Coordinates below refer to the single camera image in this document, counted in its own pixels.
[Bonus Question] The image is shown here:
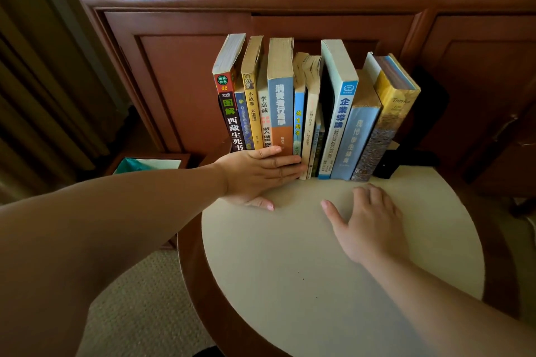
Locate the person's right hand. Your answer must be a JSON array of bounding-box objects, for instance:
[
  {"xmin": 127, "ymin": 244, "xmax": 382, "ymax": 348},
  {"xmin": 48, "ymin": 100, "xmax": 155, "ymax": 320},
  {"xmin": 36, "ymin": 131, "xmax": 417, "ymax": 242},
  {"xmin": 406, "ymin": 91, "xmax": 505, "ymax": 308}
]
[{"xmin": 320, "ymin": 183, "xmax": 410, "ymax": 268}]

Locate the person's left hand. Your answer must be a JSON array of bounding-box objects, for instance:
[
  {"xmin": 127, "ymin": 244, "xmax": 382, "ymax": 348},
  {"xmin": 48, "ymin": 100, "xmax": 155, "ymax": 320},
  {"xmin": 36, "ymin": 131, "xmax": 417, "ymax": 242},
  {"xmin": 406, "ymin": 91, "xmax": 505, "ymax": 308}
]
[{"xmin": 213, "ymin": 145, "xmax": 309, "ymax": 212}]

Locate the dark figure cover book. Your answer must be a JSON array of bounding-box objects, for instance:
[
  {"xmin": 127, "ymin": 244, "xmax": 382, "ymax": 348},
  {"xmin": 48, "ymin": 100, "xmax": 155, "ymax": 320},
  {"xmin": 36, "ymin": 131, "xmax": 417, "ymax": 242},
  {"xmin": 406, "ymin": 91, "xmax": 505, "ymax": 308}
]
[{"xmin": 233, "ymin": 76, "xmax": 255, "ymax": 152}]

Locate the yellow picture storybook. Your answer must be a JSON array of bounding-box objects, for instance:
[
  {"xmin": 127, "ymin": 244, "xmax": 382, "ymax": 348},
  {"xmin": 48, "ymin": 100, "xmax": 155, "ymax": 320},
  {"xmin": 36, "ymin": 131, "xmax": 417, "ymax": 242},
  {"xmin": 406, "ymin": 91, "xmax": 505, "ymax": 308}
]
[{"xmin": 241, "ymin": 36, "xmax": 265, "ymax": 151}]

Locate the yellowed blue cover book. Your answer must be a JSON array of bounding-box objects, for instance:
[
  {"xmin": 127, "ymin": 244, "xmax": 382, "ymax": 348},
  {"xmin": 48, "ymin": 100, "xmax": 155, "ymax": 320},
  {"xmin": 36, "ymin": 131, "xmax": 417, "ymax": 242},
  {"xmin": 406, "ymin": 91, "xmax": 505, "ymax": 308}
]
[{"xmin": 292, "ymin": 52, "xmax": 310, "ymax": 157}]

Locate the grey cover book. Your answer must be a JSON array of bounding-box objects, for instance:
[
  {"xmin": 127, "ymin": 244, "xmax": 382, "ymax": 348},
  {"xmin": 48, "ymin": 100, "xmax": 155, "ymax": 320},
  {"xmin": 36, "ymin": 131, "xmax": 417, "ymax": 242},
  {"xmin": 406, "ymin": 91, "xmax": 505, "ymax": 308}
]
[{"xmin": 299, "ymin": 54, "xmax": 326, "ymax": 181}]

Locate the lavender cover book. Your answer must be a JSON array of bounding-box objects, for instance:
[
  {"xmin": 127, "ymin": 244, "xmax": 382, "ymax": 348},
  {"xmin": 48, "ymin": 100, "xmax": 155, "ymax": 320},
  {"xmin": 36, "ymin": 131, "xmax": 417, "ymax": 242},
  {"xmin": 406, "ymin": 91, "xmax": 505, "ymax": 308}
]
[{"xmin": 331, "ymin": 69, "xmax": 382, "ymax": 182}]

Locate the small dark picture booklet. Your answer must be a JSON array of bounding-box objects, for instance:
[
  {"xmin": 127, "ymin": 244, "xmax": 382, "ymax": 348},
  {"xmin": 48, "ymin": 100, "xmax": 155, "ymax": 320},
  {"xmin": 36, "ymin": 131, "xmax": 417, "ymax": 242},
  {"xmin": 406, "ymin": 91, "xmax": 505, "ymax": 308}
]
[{"xmin": 312, "ymin": 76, "xmax": 336, "ymax": 180}]

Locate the large white teal textbook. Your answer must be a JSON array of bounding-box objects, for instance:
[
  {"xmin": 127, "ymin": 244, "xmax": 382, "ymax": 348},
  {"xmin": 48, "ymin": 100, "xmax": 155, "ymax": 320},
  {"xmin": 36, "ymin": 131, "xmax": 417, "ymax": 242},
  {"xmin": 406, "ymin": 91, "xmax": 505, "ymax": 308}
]
[{"xmin": 317, "ymin": 39, "xmax": 360, "ymax": 181}]

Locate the yellow painting cover paperback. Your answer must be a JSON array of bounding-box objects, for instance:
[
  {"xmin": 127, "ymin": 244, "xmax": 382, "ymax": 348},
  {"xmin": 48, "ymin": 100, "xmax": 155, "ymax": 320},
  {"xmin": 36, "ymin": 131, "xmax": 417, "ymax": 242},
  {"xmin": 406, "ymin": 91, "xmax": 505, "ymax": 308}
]
[{"xmin": 350, "ymin": 52, "xmax": 422, "ymax": 182}]

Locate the black metal bookend rack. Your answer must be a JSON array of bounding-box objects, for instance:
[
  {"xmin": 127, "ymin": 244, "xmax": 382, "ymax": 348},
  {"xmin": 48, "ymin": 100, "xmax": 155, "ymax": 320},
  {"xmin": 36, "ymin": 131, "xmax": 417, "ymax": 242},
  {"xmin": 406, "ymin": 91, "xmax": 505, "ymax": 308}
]
[{"xmin": 370, "ymin": 66, "xmax": 451, "ymax": 181}]

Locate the person's right forearm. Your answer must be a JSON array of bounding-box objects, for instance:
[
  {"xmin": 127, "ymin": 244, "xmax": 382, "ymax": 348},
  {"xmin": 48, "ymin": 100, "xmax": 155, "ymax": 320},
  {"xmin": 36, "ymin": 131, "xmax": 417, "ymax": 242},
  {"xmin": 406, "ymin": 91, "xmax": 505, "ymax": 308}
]
[{"xmin": 362, "ymin": 250, "xmax": 536, "ymax": 357}]

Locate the person's left forearm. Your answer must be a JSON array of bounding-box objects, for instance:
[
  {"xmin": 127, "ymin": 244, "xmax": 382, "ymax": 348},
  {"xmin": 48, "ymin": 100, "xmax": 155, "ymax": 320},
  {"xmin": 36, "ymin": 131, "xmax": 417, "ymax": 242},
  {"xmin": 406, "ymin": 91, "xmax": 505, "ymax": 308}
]
[{"xmin": 0, "ymin": 162, "xmax": 229, "ymax": 357}]

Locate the round wooden table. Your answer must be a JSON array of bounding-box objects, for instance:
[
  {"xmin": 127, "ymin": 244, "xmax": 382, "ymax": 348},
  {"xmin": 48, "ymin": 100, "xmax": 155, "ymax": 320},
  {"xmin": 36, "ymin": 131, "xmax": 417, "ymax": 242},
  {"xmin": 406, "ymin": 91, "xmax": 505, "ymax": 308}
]
[{"xmin": 177, "ymin": 139, "xmax": 522, "ymax": 357}]

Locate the wooden trash bin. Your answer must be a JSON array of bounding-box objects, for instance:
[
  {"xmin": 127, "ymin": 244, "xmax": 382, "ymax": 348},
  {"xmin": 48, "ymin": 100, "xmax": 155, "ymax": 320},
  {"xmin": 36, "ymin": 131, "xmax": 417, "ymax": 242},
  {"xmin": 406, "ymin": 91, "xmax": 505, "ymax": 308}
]
[{"xmin": 104, "ymin": 153, "xmax": 192, "ymax": 176}]

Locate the wooden sideboard cabinet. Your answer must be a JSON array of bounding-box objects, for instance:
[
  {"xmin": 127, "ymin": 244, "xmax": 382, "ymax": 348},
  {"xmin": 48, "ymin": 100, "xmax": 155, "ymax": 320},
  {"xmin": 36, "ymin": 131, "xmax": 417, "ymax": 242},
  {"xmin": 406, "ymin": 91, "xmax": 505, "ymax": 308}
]
[{"xmin": 75, "ymin": 0, "xmax": 536, "ymax": 199}]

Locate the green bin liner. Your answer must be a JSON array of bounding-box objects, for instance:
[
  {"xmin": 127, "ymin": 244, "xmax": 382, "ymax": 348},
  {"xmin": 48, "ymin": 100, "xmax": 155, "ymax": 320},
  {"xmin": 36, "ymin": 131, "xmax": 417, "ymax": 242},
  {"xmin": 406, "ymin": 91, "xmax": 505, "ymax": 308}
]
[{"xmin": 113, "ymin": 157, "xmax": 181, "ymax": 176}]

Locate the beige curtain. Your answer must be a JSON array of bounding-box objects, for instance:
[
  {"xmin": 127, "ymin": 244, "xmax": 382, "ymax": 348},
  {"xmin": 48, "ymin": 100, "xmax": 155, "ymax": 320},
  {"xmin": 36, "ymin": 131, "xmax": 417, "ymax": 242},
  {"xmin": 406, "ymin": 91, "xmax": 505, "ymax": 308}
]
[{"xmin": 0, "ymin": 0, "xmax": 128, "ymax": 202}]

